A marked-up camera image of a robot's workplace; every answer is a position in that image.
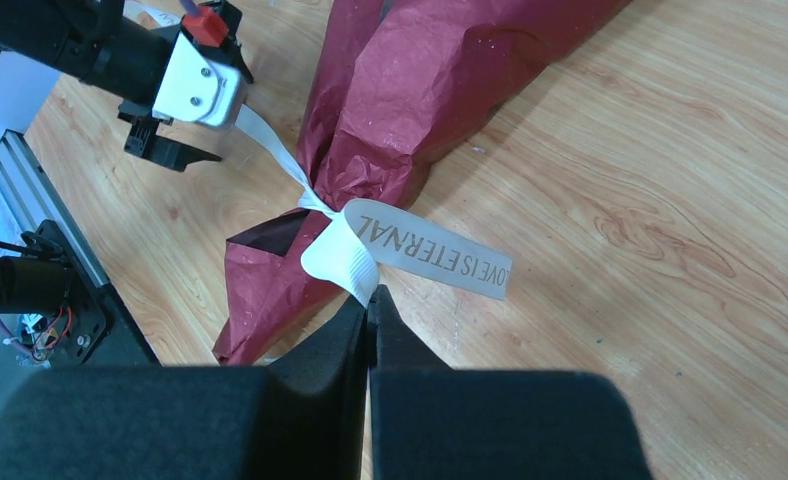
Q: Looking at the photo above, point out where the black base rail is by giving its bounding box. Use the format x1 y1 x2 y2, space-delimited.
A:
0 131 158 366

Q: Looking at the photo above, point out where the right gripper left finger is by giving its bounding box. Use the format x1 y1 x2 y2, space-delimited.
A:
0 300 367 479

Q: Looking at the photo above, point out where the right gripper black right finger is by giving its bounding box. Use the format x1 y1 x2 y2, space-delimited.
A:
368 286 652 479

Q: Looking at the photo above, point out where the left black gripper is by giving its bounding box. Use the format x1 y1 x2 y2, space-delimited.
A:
0 1 222 172

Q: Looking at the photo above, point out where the dark red wrapping paper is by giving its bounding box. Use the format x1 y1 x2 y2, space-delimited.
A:
213 1 622 365

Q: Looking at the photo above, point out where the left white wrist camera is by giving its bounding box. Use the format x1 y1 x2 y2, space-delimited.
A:
151 1 253 129

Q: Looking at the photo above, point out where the cream printed ribbon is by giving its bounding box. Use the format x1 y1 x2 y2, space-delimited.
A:
123 0 515 311

